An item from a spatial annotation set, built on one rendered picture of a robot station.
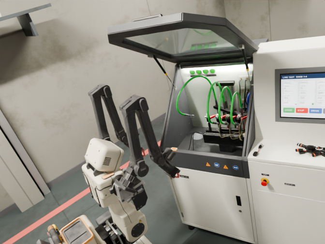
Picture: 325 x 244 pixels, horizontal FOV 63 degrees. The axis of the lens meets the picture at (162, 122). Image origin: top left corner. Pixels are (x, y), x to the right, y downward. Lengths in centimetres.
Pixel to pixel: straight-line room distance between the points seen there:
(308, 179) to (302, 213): 31
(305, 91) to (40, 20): 296
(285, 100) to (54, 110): 286
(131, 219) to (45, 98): 232
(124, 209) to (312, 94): 137
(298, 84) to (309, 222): 92
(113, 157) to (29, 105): 229
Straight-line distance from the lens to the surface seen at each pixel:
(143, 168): 149
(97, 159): 156
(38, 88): 369
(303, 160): 180
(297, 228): 221
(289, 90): 186
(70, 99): 382
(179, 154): 206
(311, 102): 186
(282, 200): 202
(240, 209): 222
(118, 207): 179
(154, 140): 150
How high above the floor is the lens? 213
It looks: 28 degrees down
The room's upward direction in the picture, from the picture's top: 16 degrees counter-clockwise
